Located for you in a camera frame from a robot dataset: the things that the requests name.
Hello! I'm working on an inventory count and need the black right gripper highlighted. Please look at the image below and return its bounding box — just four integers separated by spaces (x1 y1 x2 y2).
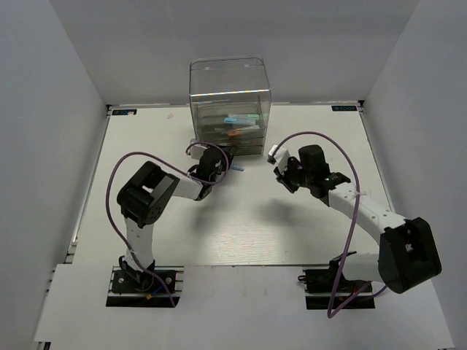
275 157 313 193

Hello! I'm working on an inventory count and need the orange cap highlighter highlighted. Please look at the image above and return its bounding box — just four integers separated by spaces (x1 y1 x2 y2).
227 125 259 139

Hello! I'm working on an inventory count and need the blue cap highlighter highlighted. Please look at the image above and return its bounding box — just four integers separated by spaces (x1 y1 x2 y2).
224 117 255 125

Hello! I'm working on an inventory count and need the green cap highlighter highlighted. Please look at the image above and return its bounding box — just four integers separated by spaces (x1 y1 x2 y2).
236 114 260 120

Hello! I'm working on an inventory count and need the clear acrylic drawer organizer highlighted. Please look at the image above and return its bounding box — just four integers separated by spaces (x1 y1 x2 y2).
189 56 271 156

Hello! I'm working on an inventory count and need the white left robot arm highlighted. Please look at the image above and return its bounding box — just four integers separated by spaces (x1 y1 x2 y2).
117 146 234 291

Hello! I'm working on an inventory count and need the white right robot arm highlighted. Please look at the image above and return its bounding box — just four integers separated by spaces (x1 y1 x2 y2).
268 145 442 294

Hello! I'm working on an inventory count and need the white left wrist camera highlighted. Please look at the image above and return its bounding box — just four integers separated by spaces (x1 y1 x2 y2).
185 139 207 160

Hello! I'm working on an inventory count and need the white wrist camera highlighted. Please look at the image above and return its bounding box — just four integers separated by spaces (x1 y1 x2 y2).
185 139 207 160
267 144 290 173

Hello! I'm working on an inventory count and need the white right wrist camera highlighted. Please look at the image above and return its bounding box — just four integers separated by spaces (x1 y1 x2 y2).
267 144 290 173

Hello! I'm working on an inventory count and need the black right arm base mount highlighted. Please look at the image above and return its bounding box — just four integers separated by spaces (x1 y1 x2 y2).
297 254 377 311

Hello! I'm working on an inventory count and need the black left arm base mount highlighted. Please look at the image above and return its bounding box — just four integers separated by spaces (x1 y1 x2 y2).
106 266 184 308

